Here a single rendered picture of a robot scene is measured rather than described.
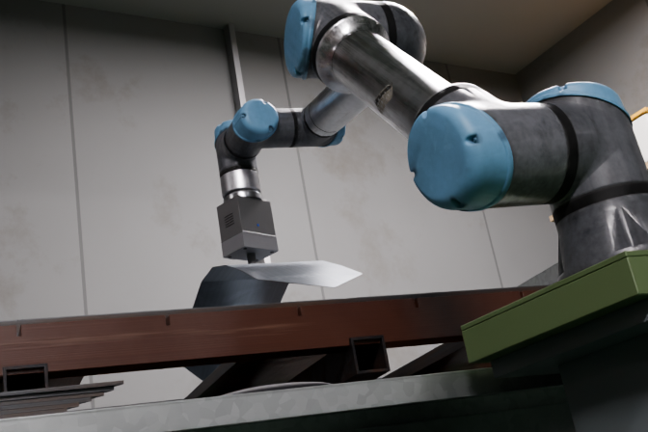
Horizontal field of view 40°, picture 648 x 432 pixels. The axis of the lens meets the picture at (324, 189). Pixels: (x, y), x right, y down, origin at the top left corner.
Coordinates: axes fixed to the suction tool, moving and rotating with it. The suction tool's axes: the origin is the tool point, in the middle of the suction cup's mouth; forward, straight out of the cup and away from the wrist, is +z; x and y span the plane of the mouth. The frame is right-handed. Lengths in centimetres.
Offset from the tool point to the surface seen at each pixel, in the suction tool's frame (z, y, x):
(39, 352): 21, 56, 21
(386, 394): 34, 32, 53
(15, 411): 30, 64, 31
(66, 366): 23, 53, 22
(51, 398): 30, 61, 33
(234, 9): -221, -171, -170
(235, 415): 35, 48, 46
